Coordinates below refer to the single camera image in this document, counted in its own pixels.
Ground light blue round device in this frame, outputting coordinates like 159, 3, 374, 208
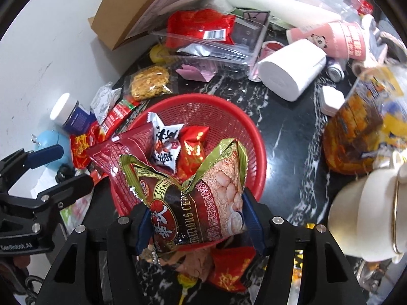
31, 130, 74, 170

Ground bright red food bag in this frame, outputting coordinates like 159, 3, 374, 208
166, 9, 236, 49

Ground cardboard box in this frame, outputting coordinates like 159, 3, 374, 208
88, 0, 225, 50

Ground brown striped snack packet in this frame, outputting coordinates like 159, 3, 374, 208
149, 245, 213, 282

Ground dark blue jar white lid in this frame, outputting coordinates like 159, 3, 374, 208
50, 92, 96, 136

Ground pink folded paper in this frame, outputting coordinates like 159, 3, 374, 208
176, 63, 217, 83

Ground white peanut snack packet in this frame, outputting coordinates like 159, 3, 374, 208
146, 112, 185, 175

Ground black hair clip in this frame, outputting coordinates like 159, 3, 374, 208
55, 163, 76, 182

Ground red green snack packet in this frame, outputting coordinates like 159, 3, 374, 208
103, 98, 141, 134

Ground white tissue roll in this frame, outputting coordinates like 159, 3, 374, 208
256, 39, 328, 103

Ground pink panda paper cup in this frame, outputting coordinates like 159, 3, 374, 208
285, 27, 338, 60

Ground red plastic basket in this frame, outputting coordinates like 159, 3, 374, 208
110, 95, 268, 227

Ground white ceramic teapot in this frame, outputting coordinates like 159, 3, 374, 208
327, 150, 407, 265

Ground maroon cereal packet gold edges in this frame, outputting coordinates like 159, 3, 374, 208
119, 138, 249, 256

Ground red snack packet orange print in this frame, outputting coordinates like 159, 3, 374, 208
70, 123, 106, 170

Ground red candy packet yellow print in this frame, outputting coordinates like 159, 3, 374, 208
207, 246, 257, 293

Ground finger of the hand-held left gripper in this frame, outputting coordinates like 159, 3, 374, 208
32, 174, 94, 211
0, 144, 64, 181

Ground white tissue paper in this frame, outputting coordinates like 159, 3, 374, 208
30, 182, 58, 200

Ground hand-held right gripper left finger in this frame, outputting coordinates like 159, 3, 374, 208
35, 204, 153, 305

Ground dark red snack packet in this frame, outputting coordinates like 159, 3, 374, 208
85, 123, 157, 180

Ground clear acrylic container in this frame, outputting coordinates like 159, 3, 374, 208
150, 10, 271, 71

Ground small white case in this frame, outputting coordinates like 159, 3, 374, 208
320, 85, 346, 117

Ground pink white plush cloth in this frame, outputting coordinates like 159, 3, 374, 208
352, 13, 407, 71

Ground yellow noodle snack packet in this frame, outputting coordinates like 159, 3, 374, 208
125, 65, 174, 101

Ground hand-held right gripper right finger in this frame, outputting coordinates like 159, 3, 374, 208
242, 191, 369, 305

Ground small yellow round object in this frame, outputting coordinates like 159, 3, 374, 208
149, 44, 170, 65

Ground white patterned sachet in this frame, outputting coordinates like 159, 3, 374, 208
90, 82, 123, 125

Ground pastel printed packet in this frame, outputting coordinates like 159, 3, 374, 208
60, 193, 93, 227

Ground pink paper cup red label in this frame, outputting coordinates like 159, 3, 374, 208
327, 20, 367, 62

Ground small metal can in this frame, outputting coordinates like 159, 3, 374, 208
325, 58, 346, 81

